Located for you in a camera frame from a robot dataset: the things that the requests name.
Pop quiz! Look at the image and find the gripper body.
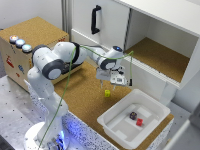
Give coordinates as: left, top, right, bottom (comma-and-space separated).
95, 66, 128, 87

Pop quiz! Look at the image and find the yellow block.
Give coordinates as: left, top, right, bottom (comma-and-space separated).
104, 89, 112, 98

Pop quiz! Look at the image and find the purple block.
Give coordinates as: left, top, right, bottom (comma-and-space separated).
129, 111, 138, 121

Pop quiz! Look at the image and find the pink block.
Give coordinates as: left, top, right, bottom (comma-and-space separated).
135, 118, 145, 127

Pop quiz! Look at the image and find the white plastic box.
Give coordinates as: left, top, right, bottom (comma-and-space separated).
96, 88, 172, 150

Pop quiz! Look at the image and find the white sliding door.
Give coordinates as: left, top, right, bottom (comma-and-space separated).
70, 0, 131, 51

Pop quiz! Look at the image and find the white cabinet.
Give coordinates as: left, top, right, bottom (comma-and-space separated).
68, 0, 200, 107

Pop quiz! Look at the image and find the green button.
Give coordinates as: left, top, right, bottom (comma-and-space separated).
21, 43, 33, 54

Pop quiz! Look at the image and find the wooden drawer box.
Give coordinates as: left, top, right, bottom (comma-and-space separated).
0, 16, 83, 92

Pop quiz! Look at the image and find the blue button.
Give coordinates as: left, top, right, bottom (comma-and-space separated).
15, 38, 26, 49

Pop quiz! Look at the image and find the red button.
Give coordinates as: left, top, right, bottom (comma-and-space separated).
8, 34, 20, 45

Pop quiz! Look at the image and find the green cable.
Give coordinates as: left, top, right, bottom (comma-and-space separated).
37, 45, 135, 150

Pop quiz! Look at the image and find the black door handle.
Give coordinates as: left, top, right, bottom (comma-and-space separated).
90, 4, 102, 35

